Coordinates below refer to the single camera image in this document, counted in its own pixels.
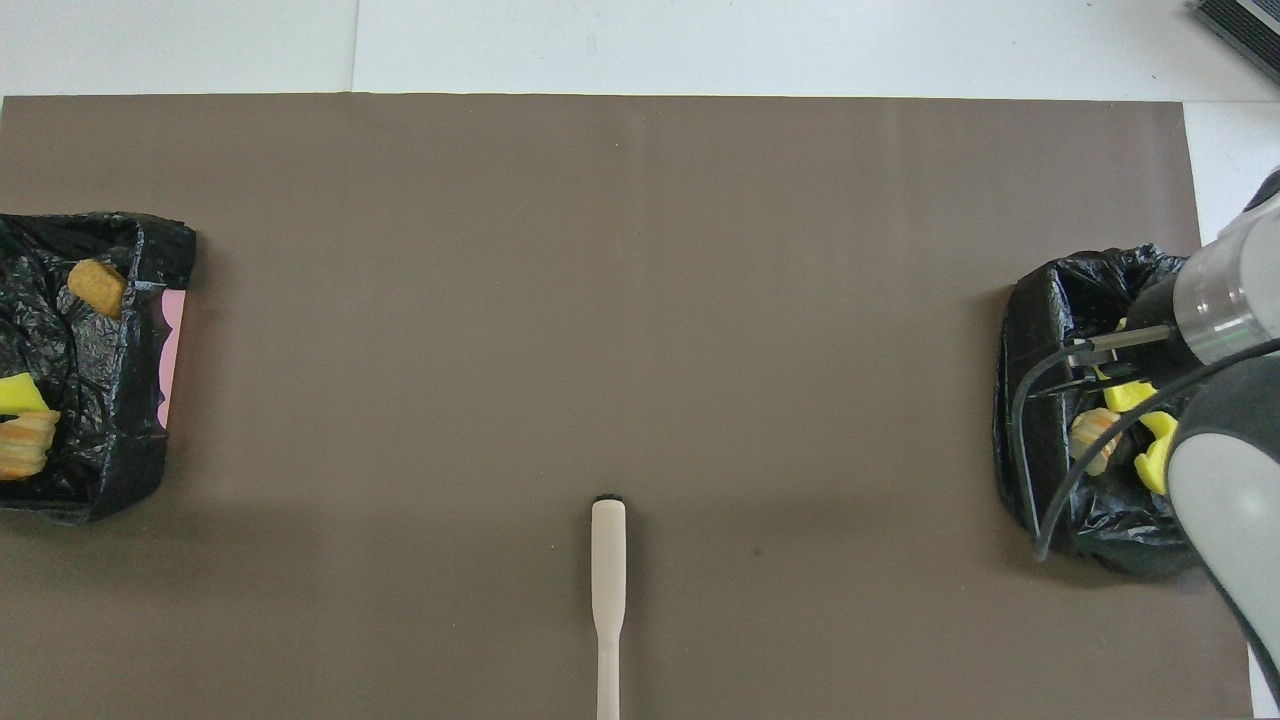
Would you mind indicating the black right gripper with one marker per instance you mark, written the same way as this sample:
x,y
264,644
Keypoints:
x,y
1160,315

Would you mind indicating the textured yellow sponge piece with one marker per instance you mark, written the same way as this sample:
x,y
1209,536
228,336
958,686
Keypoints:
x,y
1130,394

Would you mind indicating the small striped toy croissant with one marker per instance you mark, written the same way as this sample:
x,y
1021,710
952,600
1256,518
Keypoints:
x,y
1090,435

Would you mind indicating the notched yellow sponge piece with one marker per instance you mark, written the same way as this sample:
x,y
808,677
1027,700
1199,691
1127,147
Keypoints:
x,y
1155,462

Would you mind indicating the beige hand brush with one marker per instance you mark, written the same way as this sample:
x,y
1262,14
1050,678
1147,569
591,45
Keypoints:
x,y
608,580

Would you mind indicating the brown toy bread roll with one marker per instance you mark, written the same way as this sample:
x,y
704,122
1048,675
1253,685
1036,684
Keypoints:
x,y
97,288

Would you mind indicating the orange toy croissant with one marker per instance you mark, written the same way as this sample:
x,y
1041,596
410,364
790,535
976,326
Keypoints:
x,y
25,447

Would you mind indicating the small yellow sponge block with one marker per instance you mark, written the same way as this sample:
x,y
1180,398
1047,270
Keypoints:
x,y
20,394

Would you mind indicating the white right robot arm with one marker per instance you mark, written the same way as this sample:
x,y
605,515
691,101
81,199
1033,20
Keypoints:
x,y
1225,480

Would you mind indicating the bin lined with black bag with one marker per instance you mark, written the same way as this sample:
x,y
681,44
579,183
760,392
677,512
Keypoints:
x,y
1040,330

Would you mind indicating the pink bin with black bag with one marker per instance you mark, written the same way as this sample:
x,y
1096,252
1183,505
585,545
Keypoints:
x,y
100,400

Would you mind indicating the dark ribbed box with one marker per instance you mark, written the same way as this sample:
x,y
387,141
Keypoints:
x,y
1245,25

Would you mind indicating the brown table mat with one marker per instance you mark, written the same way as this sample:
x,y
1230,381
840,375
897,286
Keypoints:
x,y
600,300

